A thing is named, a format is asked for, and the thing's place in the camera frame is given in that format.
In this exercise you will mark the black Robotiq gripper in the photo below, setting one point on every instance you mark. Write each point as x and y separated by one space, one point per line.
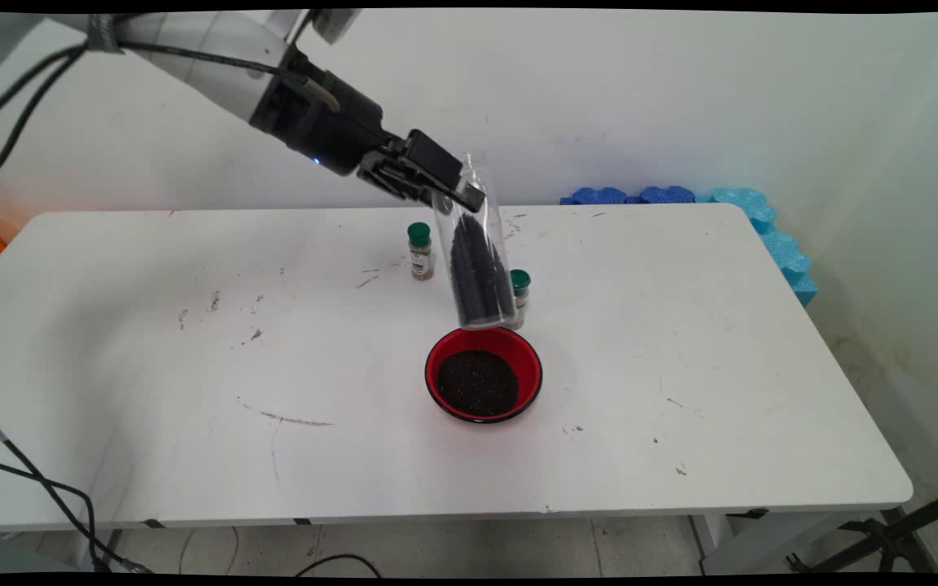
322 122

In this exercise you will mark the clear jar with black grains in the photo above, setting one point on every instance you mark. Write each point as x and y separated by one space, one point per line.
481 268

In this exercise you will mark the dark blue foam tile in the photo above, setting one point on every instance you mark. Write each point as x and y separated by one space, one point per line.
599 196
668 195

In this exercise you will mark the light blue foam tile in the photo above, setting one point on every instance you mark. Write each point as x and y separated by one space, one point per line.
786 260

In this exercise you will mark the black tripod stand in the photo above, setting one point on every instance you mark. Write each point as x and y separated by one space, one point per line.
892 537

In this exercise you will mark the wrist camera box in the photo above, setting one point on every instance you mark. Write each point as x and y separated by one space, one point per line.
337 23

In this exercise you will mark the white table leg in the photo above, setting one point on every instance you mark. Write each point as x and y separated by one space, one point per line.
111 545
750 545

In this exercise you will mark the red bowl with black grains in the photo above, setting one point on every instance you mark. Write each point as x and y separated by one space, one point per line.
477 382

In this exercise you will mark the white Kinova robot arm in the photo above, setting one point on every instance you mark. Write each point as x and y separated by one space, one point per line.
208 65

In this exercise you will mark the green cap spice bottle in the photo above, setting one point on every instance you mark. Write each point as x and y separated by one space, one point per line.
523 281
420 256

